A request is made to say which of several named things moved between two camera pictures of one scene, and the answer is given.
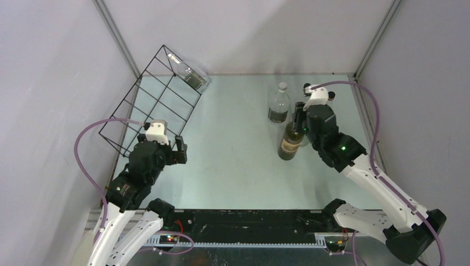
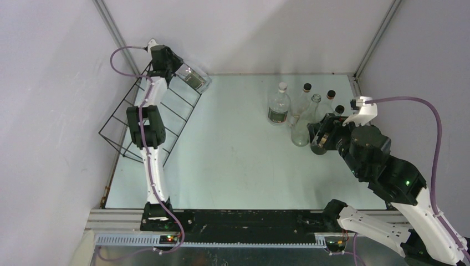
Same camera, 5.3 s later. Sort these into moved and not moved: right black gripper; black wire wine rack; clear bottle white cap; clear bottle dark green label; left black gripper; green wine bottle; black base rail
Moved: left black gripper; green wine bottle; right black gripper
Not moved: clear bottle dark green label; clear bottle white cap; black base rail; black wire wine rack
